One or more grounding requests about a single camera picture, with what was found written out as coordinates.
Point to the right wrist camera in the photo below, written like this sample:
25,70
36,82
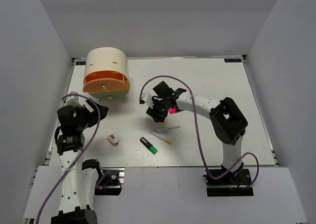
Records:
146,98

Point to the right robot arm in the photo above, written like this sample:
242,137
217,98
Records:
228,122

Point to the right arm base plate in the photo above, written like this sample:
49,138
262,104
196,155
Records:
225,187

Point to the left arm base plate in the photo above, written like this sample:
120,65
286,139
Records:
112,183

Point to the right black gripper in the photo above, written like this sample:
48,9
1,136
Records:
158,116

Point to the blue logo sticker left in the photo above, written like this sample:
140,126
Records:
80,62

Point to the white pen yellow cap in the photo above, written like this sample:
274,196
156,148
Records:
161,138

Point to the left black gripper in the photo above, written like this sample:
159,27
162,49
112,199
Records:
93,115

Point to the white pen light-yellow cap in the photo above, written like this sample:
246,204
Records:
151,120

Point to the white pen pale cap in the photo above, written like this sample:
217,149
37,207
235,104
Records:
169,128

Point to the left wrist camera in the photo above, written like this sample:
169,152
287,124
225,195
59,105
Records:
73,100

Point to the cream cylindrical desk organizer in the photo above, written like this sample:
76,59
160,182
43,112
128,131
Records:
106,75

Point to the blue logo sticker right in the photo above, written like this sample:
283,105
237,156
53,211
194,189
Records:
232,60

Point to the green cap black highlighter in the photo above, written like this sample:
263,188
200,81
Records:
148,145

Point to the pink cap black highlighter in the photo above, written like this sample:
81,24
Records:
172,110

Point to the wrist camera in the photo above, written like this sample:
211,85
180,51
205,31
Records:
146,98
73,100

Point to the blue logo sticker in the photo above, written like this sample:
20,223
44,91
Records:
232,60
80,62

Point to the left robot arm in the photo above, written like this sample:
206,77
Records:
78,186

